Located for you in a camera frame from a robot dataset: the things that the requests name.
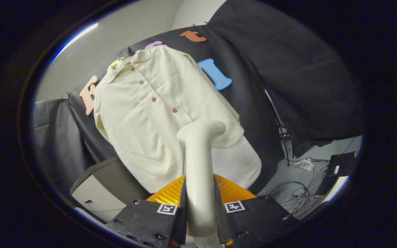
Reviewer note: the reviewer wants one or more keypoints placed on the cream button-up shirt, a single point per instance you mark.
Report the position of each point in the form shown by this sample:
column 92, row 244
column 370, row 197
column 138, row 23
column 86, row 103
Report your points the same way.
column 143, row 131

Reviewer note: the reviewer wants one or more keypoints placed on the black backdrop cloth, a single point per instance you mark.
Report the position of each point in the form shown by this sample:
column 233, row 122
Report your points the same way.
column 305, row 86

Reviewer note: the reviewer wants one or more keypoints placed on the black binder clip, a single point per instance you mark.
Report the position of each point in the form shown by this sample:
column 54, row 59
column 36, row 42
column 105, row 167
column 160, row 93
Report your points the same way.
column 66, row 96
column 194, row 24

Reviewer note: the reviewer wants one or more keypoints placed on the white hanging cloth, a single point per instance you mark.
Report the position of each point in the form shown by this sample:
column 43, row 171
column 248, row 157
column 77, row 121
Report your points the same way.
column 240, row 165

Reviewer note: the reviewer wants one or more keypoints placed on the black floor box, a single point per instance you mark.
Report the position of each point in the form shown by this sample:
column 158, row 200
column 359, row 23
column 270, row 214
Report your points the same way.
column 343, row 163

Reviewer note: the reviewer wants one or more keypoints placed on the white cabinet with grey top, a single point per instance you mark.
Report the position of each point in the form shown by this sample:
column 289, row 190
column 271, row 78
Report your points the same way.
column 115, row 175

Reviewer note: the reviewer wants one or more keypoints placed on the black stand pole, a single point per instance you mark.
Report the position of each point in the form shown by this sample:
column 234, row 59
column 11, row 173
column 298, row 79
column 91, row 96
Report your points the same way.
column 281, row 129

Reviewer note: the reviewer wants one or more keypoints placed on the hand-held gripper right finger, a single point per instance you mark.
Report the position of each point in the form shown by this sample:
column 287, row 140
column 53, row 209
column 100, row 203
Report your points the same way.
column 223, row 224

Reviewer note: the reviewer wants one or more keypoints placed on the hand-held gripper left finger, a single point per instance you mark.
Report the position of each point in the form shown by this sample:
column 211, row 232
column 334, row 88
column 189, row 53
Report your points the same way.
column 181, row 224

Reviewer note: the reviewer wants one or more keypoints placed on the white garment steamer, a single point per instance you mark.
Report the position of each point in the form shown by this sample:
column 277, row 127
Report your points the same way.
column 198, row 179

